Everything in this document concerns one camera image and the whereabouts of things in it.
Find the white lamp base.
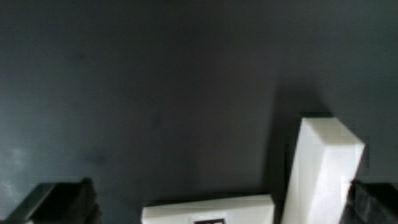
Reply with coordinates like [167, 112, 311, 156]
[142, 118, 365, 224]

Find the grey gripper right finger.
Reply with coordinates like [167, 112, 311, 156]
[345, 181, 398, 224]

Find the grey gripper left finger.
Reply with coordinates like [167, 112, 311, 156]
[0, 178, 103, 224]

